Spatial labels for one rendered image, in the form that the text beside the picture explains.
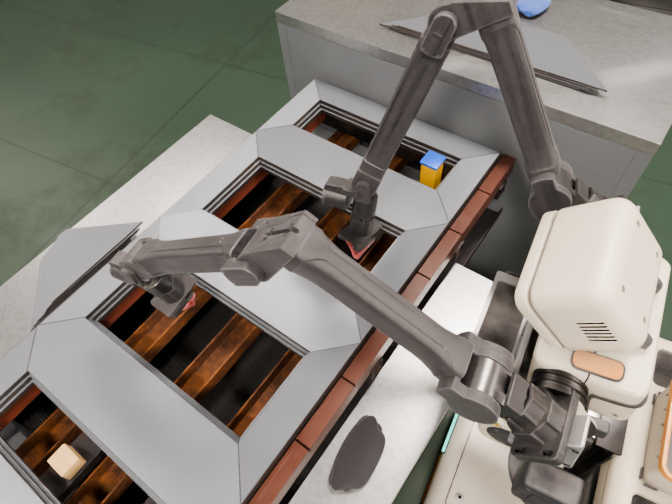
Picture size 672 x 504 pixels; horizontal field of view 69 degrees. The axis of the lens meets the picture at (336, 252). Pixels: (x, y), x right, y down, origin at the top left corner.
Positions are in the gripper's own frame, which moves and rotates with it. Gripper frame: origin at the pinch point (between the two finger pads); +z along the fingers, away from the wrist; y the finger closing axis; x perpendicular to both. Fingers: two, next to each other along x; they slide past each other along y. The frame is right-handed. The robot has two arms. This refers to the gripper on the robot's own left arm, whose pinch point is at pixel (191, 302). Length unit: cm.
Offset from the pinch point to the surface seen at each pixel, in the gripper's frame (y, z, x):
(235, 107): -111, 127, -139
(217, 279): -8.8, 11.5, -4.9
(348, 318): -18.8, 13.0, 32.0
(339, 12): -109, 16, -32
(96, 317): 17.8, 8.1, -26.3
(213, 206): -27.2, 18.4, -25.8
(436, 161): -75, 23, 25
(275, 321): -8.0, 10.8, 16.8
